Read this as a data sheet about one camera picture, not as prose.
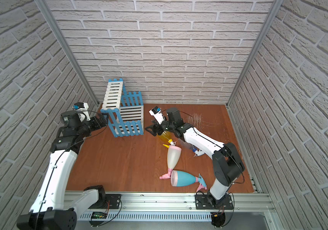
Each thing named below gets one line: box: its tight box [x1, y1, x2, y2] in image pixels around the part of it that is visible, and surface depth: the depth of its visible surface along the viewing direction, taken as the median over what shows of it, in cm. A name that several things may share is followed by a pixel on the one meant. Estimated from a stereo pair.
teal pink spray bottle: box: [170, 170, 208, 193], surface depth 80 cm
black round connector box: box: [210, 211, 226, 228], surface depth 72 cm
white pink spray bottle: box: [159, 138, 182, 180], surface depth 87 cm
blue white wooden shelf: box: [100, 78, 144, 138], surface depth 98 cm
